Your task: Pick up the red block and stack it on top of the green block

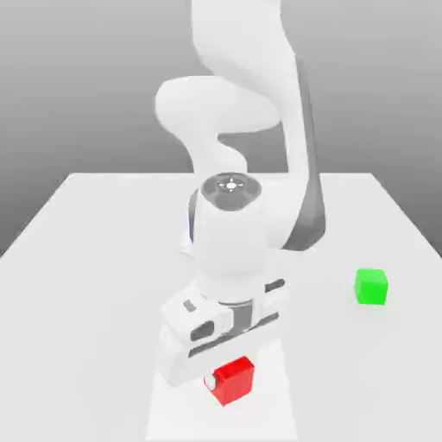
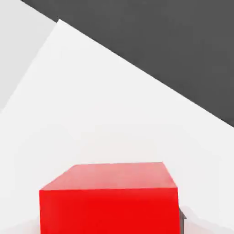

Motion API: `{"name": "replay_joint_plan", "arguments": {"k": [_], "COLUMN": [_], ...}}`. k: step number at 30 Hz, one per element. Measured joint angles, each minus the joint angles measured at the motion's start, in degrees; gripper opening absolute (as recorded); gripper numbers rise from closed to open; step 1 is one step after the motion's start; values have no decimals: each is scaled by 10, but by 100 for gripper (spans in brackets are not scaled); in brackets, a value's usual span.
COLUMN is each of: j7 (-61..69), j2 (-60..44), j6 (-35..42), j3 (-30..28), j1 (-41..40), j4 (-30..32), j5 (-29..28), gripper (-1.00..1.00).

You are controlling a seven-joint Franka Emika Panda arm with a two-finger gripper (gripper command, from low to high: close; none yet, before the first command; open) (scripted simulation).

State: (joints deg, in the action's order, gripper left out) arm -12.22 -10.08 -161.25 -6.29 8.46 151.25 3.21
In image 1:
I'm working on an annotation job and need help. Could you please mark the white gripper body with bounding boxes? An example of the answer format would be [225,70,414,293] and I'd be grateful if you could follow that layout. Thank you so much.
[159,311,288,388]

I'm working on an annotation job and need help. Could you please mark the small red cube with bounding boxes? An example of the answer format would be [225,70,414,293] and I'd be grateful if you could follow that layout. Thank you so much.
[208,356,256,407]

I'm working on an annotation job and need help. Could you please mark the small green cube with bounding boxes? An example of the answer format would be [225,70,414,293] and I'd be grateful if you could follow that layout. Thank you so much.
[354,268,389,306]

